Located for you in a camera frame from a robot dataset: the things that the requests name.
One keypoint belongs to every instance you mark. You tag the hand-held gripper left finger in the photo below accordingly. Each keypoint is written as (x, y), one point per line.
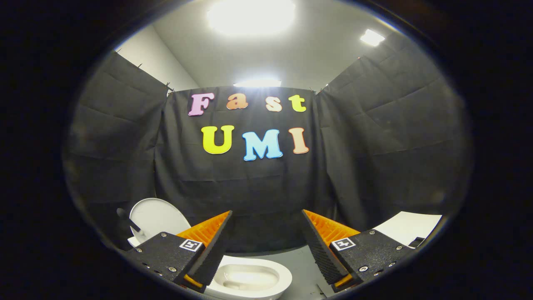
(214, 250)

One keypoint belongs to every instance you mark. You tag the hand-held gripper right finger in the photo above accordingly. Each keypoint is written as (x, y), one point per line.
(320, 254)

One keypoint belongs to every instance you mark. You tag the white toilet tank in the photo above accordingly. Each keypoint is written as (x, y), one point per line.
(133, 241)

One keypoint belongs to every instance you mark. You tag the black backdrop cloth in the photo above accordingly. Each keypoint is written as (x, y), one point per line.
(258, 191)

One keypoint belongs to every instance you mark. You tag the grey drawer cabinet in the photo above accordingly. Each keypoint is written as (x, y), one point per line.
(410, 227)

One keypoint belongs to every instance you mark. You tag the ceiling light behind cloth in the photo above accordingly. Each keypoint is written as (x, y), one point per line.
(257, 83)

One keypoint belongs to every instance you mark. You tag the small ceiling light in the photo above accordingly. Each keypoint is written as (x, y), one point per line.
(372, 37)

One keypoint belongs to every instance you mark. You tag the large ceiling light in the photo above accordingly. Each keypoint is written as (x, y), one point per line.
(252, 16)

